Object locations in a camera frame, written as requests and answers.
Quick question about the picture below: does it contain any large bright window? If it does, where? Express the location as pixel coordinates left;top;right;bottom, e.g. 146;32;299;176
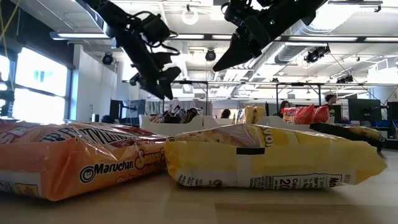
0;46;73;124

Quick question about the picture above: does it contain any white ring lamp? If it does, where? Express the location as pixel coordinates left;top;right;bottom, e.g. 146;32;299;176
182;9;199;26

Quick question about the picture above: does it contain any yellow Maruchan noodle pack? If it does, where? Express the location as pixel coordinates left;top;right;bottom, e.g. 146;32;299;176
236;106;256;124
254;105;267;124
164;123;389;190

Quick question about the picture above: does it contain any silver ribbed ventilation duct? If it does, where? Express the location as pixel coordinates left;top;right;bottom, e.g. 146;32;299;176
275;18;330;65

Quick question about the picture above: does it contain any black computer monitor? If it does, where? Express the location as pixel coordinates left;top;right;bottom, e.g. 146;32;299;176
109;99;124;118
348;98;382;121
387;101;398;121

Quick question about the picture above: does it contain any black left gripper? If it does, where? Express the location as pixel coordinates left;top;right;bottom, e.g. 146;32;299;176
119;30;182;101

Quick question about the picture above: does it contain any long ceiling light bar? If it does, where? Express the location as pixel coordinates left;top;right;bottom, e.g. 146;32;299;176
169;32;398;44

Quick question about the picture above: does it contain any orange-red noodle pack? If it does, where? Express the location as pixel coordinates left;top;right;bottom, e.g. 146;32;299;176
281;105;315;125
0;120;169;202
313;105;330;124

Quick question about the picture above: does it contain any black metal station frame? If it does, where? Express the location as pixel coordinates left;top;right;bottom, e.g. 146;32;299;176
275;82;322;108
162;80;209;118

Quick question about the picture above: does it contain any black ceiling spotlight cluster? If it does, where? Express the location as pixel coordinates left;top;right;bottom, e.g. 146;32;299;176
303;45;331;64

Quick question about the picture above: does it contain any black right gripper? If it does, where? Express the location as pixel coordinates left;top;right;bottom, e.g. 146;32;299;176
213;0;277;72

